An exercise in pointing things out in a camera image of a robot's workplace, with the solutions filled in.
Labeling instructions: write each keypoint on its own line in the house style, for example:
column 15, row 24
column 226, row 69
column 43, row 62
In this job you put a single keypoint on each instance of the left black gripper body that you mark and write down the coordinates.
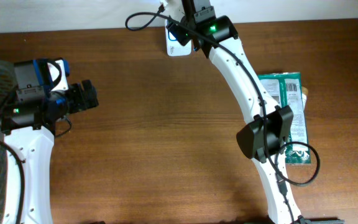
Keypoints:
column 84, row 95

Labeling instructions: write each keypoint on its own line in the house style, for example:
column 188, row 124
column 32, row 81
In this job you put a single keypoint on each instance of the green white wipes pack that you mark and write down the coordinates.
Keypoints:
column 286, row 89

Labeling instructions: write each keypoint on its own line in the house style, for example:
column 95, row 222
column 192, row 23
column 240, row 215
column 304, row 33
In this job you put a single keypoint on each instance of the white tube package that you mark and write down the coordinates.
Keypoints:
column 304, row 96

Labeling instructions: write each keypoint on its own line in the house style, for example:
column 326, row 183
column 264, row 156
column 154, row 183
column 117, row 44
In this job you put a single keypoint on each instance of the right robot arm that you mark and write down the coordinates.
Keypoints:
column 264, row 138

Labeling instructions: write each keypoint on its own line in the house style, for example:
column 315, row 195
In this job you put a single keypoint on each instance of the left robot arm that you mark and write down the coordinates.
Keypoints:
column 40, row 98

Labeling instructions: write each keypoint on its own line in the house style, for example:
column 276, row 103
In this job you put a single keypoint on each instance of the white barcode scanner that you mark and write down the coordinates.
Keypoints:
column 174, row 48

